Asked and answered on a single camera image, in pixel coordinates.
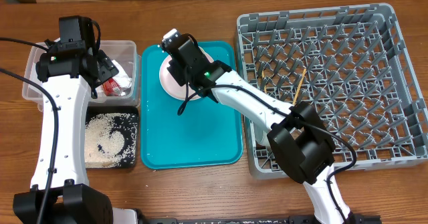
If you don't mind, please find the white tissue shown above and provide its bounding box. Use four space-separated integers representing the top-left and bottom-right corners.
112 60 132 91

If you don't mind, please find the black food waste tray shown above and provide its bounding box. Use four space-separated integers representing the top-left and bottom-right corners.
83 105 140 169

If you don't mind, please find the pink plate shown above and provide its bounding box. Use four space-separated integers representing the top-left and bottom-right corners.
158 48 215 102

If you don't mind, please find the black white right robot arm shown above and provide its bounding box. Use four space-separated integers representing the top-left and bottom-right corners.
167 59 352 223

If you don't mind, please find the clear plastic waste bin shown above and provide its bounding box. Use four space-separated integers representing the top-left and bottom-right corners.
22 40 140 112

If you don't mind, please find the teal serving tray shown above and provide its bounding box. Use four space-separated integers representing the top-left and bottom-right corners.
140 45 243 170

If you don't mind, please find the white cooked rice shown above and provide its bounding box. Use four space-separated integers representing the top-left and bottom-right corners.
84 112 138 168

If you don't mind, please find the red snack wrapper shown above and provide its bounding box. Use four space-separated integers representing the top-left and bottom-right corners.
102 78 122 96

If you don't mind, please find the grey bowl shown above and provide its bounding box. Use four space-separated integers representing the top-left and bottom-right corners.
252 118 273 148

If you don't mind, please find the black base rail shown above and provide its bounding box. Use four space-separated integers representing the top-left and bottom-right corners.
148 214 382 224

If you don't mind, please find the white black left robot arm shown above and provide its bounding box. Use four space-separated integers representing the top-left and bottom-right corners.
13 40 144 223

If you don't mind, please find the wooden chopstick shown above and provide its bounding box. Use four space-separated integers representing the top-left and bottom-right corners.
292 68 307 105
261 70 267 94

